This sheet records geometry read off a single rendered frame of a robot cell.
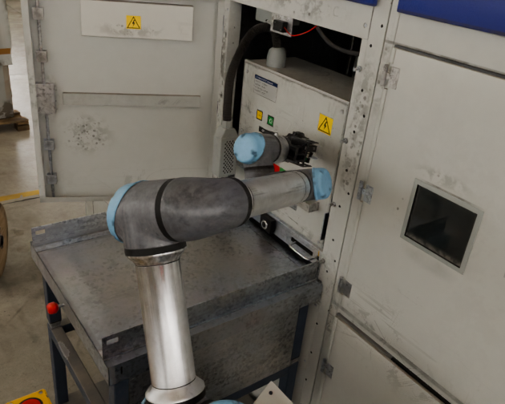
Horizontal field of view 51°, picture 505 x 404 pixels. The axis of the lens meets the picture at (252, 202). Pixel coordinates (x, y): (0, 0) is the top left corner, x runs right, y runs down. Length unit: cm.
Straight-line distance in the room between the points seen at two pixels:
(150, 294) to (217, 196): 23
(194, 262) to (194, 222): 77
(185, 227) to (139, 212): 10
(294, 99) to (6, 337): 179
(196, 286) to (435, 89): 84
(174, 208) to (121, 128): 107
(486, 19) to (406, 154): 34
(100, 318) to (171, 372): 47
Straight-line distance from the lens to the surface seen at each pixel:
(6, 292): 306
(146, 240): 97
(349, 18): 142
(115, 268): 165
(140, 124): 195
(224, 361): 159
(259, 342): 164
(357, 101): 140
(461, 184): 122
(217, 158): 184
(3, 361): 267
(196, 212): 91
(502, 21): 115
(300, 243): 172
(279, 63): 177
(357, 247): 147
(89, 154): 199
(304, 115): 162
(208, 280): 160
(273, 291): 156
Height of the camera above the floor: 179
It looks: 27 degrees down
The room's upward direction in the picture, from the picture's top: 6 degrees clockwise
